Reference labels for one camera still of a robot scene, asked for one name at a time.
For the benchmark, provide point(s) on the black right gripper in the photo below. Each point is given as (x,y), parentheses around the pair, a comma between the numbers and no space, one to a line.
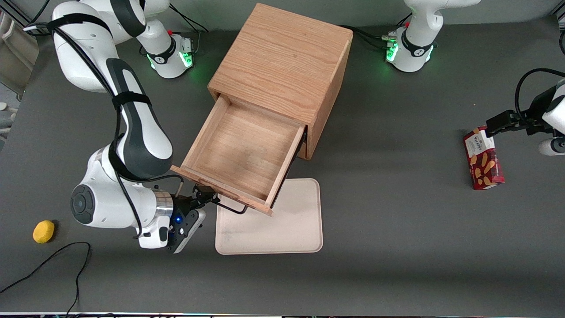
(182,207)

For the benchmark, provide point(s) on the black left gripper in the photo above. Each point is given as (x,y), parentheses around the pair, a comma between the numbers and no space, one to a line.
(526,122)

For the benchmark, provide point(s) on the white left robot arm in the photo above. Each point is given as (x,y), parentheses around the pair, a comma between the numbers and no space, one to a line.
(415,48)

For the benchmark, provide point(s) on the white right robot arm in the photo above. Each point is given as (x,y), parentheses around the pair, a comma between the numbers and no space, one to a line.
(101,203)

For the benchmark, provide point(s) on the wooden two-drawer cabinet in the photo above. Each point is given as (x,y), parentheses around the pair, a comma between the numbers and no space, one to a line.
(287,53)

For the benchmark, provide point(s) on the red Walkers shortbread box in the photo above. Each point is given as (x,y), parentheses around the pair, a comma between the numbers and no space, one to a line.
(485,168)

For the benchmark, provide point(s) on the cream rectangular tray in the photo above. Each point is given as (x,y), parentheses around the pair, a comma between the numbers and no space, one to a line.
(287,229)

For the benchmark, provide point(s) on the yellow lemon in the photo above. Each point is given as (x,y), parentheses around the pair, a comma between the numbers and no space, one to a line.
(43,232)

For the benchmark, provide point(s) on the beige bin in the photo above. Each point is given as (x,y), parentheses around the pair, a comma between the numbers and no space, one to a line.
(15,53)

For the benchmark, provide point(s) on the dark aluminium frame rail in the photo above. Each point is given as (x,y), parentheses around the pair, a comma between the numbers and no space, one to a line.
(24,20)

